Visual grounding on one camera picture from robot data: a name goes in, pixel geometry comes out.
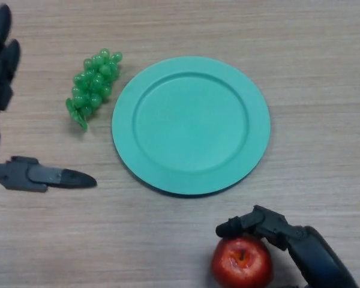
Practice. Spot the green round plate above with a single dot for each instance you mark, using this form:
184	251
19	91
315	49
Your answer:
192	129

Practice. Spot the green grape bunch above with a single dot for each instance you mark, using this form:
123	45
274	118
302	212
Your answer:
93	87

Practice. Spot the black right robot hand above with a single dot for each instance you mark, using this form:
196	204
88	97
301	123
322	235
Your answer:
315	258

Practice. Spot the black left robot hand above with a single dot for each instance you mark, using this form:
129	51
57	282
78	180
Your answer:
18	175

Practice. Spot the red apple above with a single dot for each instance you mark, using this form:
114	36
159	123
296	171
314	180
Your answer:
243	264

